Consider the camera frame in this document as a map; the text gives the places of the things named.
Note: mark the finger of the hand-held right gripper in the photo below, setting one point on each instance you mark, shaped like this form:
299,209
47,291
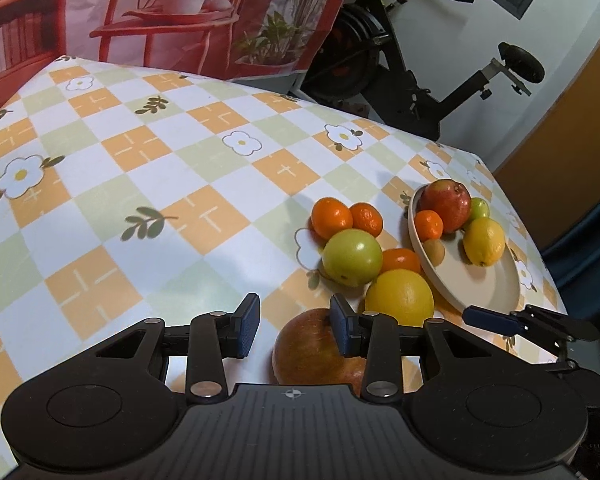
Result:
490,319

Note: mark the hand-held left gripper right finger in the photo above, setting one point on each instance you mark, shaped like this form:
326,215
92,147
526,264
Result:
340,327

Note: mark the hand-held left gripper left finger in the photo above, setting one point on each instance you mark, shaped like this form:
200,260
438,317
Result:
250,325

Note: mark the beige plate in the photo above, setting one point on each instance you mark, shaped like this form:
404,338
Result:
480,285

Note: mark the dark red apple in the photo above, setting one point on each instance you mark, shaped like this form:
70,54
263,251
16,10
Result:
305,350

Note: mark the large yellow orange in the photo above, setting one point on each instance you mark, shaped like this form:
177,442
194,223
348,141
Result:
399,297

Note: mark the green apple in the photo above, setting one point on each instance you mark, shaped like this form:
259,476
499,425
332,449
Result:
352,257
480,207

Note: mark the yellow lemon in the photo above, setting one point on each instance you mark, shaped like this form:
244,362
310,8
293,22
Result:
484,241

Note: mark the small brown longan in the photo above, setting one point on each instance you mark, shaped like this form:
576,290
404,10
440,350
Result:
434,250

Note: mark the orange tangerine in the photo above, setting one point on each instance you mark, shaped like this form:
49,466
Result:
366,219
428,223
331,217
401,260

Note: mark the bright red apple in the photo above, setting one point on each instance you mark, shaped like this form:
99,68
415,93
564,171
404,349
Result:
445,202

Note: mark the dark blue cloth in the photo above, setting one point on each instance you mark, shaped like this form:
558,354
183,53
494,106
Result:
580,260

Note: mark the orange wooden door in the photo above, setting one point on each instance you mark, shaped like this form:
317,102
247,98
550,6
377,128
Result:
555,160

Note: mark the checked flower tablecloth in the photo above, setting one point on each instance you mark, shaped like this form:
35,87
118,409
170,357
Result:
180,160

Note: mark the black exercise bike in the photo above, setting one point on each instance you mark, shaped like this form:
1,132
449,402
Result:
405,85

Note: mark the printed wall backdrop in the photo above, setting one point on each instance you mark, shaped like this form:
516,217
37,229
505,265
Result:
80,10

